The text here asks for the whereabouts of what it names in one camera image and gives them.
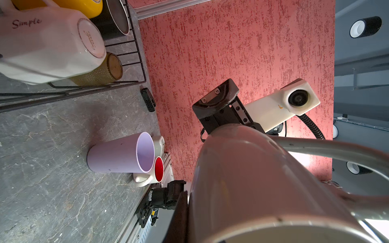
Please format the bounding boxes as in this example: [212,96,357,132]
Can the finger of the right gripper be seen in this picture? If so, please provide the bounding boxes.
[192,79,264,135]

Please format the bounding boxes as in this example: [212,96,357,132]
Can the cream white mug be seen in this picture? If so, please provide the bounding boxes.
[187,124,389,243]

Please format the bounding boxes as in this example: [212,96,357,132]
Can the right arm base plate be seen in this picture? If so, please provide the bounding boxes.
[135,180,186,228]

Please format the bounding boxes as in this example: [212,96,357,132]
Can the black wire dish rack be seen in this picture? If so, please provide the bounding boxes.
[1,1,148,113]

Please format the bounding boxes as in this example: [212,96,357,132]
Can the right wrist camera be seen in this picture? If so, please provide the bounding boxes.
[244,79,320,132]

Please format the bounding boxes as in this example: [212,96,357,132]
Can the black small object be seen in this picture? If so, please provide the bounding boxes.
[140,88,157,112]

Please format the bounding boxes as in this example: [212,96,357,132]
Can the black mug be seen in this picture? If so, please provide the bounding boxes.
[90,0,130,41]

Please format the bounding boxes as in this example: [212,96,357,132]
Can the yellow mug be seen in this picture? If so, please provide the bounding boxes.
[12,0,103,19]

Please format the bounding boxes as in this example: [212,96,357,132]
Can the white mug red inside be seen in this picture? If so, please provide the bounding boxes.
[133,157,164,187]

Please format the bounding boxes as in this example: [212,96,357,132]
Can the olive green glass cup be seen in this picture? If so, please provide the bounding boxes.
[70,52,123,86]

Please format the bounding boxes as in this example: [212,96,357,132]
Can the white ceramic mug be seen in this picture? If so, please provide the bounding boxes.
[1,1,106,85]

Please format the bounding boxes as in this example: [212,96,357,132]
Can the lilac plastic cup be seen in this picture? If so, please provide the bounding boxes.
[87,132,155,173]

